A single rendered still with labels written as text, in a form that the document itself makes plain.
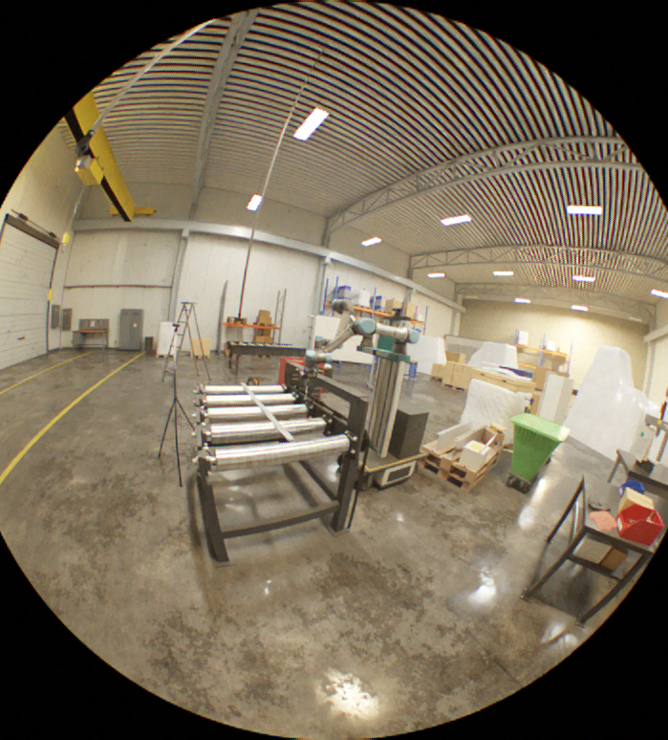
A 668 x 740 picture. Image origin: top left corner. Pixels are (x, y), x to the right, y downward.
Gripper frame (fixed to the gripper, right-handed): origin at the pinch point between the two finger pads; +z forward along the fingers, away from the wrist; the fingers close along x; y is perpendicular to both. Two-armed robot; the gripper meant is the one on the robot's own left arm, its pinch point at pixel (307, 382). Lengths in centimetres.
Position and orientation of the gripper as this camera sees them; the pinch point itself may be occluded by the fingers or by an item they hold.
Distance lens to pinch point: 182.9
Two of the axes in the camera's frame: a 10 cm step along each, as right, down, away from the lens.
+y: -3.9, -6.8, 6.2
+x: -9.1, 1.8, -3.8
